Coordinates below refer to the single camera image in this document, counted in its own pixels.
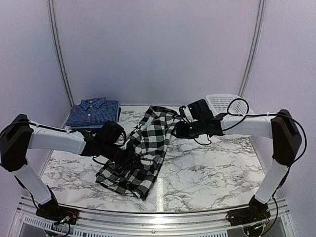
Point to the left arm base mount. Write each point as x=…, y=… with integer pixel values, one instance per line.
x=57, y=214

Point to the left wall aluminium rail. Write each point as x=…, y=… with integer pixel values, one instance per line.
x=58, y=51

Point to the black white plaid shirt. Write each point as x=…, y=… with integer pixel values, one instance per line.
x=148, y=141

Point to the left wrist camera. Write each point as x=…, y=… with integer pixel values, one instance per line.
x=109, y=134

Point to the white plastic basket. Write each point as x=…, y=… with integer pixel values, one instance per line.
x=227, y=103

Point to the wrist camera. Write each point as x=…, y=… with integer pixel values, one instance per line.
x=109, y=134
x=196, y=111

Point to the wall aluminium rail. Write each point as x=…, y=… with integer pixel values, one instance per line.
x=253, y=47
x=58, y=51

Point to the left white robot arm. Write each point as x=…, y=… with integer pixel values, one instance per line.
x=23, y=135

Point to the blue checked folded shirt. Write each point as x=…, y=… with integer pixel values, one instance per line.
x=97, y=102

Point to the front aluminium frame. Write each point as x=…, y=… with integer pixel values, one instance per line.
x=101, y=223

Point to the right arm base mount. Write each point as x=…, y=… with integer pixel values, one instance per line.
x=247, y=215

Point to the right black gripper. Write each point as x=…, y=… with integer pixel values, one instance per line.
x=180, y=131

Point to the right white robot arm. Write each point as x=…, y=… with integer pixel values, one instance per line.
x=286, y=133

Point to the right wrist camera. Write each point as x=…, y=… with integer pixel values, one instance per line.
x=196, y=111

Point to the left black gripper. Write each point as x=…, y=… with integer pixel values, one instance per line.
x=129, y=158

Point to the right wall aluminium rail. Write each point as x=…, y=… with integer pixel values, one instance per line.
x=253, y=47

